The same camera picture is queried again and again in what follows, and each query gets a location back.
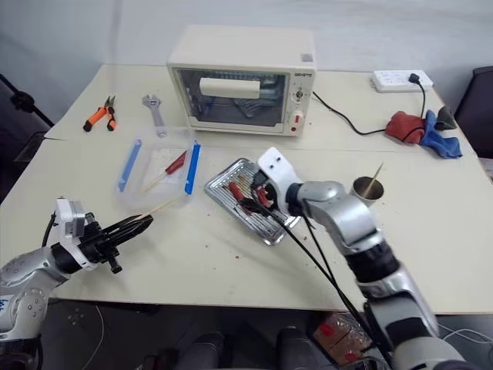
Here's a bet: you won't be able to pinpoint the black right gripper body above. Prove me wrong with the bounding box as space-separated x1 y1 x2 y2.
250 169 280 206

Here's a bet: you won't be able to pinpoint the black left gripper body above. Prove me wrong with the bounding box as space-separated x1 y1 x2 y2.
78 220 125 275

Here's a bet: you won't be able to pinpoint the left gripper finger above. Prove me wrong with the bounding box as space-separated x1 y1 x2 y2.
109 220 154 248
102 214 155 237

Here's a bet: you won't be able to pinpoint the bare wooden skewer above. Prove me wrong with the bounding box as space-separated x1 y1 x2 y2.
136 196 183 222

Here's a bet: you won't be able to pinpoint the ribbed metal tray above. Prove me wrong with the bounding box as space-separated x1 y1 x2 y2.
203 157 304 247

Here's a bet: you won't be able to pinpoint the wooden skewer through sausage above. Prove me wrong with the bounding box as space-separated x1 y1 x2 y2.
139 168 171 193

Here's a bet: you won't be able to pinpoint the red skewered sausage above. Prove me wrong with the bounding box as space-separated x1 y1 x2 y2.
164 150 188 173

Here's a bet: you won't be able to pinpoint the red sausage on skewer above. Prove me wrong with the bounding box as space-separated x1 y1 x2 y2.
147 147 190 187

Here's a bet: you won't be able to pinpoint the metal cup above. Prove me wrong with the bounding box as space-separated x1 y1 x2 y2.
351 176 386 207

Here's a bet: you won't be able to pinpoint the wooden skewer in cup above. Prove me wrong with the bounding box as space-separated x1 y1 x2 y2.
365 161 385 200

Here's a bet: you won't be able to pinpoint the clear plastic container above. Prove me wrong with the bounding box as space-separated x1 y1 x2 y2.
113 124 203 212

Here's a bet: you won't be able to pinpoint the blue container latch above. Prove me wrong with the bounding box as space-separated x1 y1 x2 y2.
116 139 143 193
184 141 203 196

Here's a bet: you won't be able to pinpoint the silver adjustable wrench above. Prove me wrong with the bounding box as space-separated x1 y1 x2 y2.
141 94 169 140

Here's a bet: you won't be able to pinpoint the cream toaster oven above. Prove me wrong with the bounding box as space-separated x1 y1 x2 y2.
166 24 318 137

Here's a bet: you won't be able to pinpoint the dark rounded shape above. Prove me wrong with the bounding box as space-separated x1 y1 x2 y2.
276 326 314 370

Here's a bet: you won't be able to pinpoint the clear box with red packs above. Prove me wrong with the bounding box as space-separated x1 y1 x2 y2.
310 311 371 364

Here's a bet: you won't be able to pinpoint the red cloth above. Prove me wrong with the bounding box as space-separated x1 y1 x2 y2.
385 110 427 146

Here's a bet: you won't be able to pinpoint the black stand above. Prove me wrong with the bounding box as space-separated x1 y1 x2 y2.
0 72 55 193

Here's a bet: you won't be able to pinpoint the white power strip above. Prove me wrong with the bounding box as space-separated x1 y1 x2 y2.
370 69 435 94

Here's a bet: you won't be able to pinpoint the blue cloth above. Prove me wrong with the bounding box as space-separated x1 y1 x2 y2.
419 109 464 160

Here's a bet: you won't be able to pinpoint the grey cloth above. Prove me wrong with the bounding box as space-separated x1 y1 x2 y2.
434 104 458 130

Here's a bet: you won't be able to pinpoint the black chair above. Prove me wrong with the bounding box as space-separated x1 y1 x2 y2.
454 65 493 160

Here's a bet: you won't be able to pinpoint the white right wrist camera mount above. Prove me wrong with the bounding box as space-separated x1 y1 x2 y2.
257 146 306 215

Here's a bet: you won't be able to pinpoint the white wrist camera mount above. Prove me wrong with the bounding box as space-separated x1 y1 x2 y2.
257 146 306 215
52 197 99 271

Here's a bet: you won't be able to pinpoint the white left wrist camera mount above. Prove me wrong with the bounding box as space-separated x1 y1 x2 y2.
52 197 99 271

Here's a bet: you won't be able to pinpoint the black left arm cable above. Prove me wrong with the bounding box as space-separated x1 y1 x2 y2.
41 213 59 248

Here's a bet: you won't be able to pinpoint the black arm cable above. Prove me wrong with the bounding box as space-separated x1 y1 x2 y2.
41 213 59 248
302 214 350 305
260 206 394 370

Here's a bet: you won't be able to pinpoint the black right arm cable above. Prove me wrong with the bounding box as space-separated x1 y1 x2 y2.
302 214 350 305
260 206 394 370

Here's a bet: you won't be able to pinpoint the thin white wire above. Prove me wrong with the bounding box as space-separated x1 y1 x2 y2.
82 303 106 370

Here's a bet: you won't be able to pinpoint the black oven power cable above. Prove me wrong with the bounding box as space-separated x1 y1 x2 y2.
311 72 433 145

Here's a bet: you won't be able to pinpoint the orange handled pliers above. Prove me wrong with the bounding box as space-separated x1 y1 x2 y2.
82 94 119 133

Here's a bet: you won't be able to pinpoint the white floor cable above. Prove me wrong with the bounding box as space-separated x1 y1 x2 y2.
438 322 493 350

